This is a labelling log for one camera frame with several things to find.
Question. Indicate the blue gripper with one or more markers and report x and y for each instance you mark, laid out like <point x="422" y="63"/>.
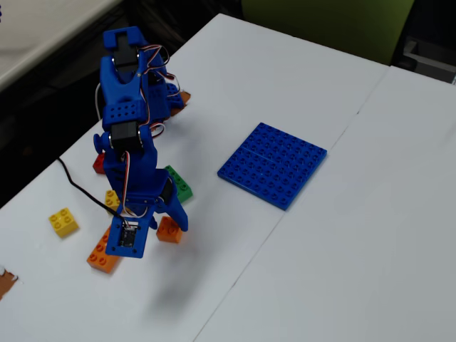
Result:
<point x="177" y="211"/>

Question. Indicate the orange 2x2 toy block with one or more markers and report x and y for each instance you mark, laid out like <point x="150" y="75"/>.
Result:
<point x="169" y="233"/>

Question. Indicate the blue 3D-printed robot arm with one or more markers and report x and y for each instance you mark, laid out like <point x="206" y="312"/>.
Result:
<point x="121" y="107"/>

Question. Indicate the green 2x4 toy block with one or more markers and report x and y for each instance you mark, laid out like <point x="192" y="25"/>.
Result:
<point x="183" y="189"/>

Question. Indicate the yellow 2x4 toy block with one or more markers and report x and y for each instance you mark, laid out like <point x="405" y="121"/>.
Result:
<point x="111" y="201"/>

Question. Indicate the orange 2x4 toy block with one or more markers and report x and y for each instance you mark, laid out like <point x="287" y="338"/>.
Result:
<point x="98" y="256"/>

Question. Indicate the red 2x2 toy block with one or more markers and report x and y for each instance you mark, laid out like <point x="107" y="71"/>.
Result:
<point x="98" y="165"/>

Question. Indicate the yellow 2x2 toy block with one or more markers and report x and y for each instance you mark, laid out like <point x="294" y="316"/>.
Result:
<point x="64" y="224"/>

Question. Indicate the brown tape patch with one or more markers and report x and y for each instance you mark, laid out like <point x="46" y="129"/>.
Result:
<point x="185" y="98"/>
<point x="5" y="285"/>

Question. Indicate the white side table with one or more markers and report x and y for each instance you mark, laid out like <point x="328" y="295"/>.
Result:
<point x="35" y="35"/>

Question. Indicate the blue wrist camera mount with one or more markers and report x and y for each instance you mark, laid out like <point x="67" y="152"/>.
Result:
<point x="115" y="231"/>

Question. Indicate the blue 8x8 studded base plate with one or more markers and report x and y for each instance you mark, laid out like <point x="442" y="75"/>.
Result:
<point x="270" y="165"/>

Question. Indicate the grey metal frame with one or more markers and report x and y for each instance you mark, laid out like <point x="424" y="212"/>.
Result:
<point x="427" y="53"/>

